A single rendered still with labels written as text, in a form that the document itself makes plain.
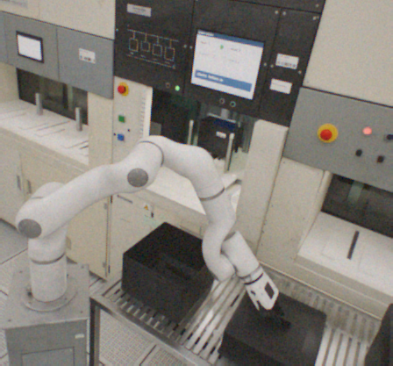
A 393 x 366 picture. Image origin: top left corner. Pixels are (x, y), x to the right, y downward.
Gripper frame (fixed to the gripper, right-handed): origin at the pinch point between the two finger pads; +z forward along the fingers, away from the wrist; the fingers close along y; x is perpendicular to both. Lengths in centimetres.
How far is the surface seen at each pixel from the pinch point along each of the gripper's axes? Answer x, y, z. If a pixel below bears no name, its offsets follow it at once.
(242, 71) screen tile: -18, 41, -78
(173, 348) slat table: 27.7, -21.5, -10.0
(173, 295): 24.0, -12.6, -23.3
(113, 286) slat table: 52, -11, -33
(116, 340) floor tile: 118, 18, 7
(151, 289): 32.7, -12.1, -27.7
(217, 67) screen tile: -10, 41, -85
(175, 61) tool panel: 5, 42, -98
